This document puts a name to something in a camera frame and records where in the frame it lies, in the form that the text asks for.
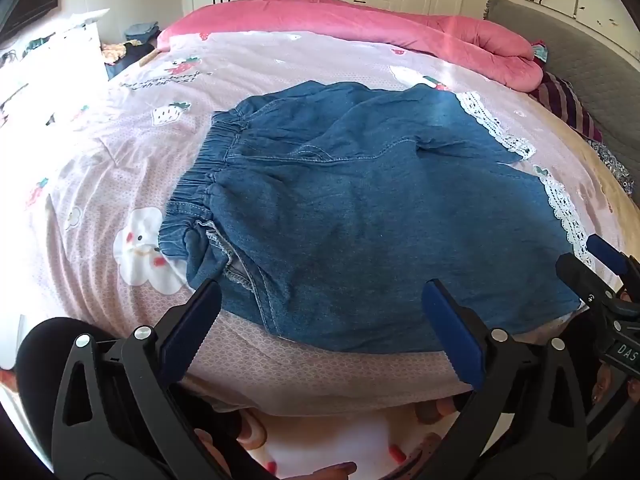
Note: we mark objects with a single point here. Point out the person's black trousers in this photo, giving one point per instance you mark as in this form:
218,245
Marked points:
45,355

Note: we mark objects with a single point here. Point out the pink quilt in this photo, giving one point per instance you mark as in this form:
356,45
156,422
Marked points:
350,25

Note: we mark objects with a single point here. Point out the dark floral cloth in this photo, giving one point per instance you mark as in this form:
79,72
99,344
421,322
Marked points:
612,165

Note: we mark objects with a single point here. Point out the folded clothes pile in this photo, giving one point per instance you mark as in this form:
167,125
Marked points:
130,50

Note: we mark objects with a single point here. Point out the teal patterned cloth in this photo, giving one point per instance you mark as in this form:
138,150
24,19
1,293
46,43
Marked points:
539,51

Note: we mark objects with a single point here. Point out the white dresser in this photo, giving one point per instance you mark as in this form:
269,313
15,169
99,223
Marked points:
75,50

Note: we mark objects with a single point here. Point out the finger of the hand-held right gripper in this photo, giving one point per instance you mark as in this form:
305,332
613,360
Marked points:
602,250
580,275

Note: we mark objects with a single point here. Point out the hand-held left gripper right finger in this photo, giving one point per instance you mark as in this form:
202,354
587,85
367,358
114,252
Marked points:
452,325

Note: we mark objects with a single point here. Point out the pink strawberry print bed sheet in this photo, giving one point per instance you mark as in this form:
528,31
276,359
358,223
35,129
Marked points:
125,170

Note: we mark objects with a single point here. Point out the purple striped pillow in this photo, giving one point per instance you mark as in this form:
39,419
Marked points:
565,100

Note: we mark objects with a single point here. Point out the person's right hand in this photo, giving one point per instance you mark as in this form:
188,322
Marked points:
602,385

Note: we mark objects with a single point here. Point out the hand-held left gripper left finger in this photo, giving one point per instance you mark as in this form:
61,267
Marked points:
190,325

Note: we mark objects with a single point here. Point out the blue denim pants lace trim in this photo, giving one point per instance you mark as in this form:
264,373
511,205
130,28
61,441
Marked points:
350,235

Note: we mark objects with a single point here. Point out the black television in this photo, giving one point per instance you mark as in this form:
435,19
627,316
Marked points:
25,5

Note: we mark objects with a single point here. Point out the person's printed pajamas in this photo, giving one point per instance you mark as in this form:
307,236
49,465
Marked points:
300,440

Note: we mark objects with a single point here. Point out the grey quilted headboard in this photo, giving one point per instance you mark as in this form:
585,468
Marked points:
590,75

